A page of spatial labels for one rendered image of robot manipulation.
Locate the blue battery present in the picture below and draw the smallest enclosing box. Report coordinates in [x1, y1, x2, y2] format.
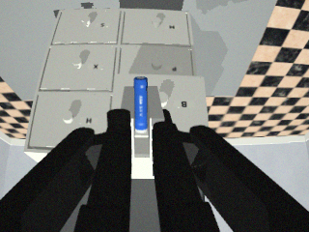
[134, 76, 148, 133]

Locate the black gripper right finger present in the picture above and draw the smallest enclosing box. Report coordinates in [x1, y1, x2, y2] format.
[147, 86, 309, 232]

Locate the white chest of drawers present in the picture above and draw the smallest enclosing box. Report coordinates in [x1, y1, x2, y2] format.
[23, 9, 197, 179]

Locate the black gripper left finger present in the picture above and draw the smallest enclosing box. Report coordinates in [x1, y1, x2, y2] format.
[0, 86, 135, 232]

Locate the grey drawer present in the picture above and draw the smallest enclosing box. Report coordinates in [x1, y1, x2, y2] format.
[112, 73, 209, 154]
[120, 47, 192, 75]
[41, 46, 116, 93]
[29, 94, 112, 150]
[123, 10, 189, 47]
[52, 10, 121, 45]

